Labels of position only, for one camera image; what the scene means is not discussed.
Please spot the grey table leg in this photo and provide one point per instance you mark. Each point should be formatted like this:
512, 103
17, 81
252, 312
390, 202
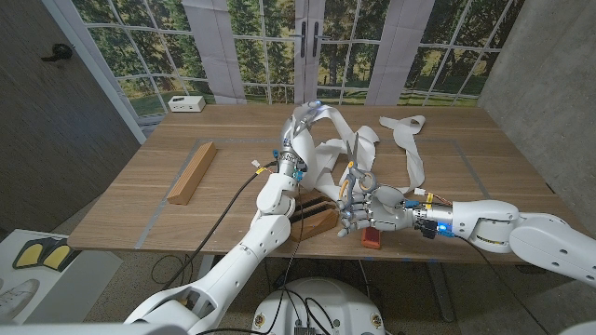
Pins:
442, 293

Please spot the orange toy drill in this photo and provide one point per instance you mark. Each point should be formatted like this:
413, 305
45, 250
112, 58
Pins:
371, 237

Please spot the printed window forest backdrop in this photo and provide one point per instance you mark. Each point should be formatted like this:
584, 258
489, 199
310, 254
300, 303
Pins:
279, 46

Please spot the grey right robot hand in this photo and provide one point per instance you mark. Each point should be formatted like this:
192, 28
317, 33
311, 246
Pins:
382, 209

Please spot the grey and tan scissors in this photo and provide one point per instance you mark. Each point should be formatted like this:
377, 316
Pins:
354, 158

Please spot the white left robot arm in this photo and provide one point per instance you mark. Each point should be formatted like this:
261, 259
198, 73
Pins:
233, 265

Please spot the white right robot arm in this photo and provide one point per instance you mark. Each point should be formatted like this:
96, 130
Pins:
526, 232

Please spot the dark brown slotted wooden block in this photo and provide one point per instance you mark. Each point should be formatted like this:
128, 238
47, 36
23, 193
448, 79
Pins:
316, 216

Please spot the white receipt paper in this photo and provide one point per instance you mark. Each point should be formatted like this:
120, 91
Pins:
321, 153

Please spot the yellow and black foot pedal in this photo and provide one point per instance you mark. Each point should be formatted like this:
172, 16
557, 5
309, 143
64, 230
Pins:
29, 255

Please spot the white floor platform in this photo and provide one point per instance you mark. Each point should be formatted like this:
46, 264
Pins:
84, 284

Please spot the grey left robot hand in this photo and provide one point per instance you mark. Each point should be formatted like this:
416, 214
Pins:
291, 139

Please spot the white sneaker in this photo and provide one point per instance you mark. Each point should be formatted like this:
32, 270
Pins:
14, 300

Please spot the white power strip box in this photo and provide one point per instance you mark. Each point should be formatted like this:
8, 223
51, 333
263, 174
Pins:
186, 103

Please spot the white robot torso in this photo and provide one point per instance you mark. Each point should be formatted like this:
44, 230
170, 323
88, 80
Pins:
335, 298

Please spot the long light wooden block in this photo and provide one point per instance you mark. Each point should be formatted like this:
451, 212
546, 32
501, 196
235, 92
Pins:
193, 172

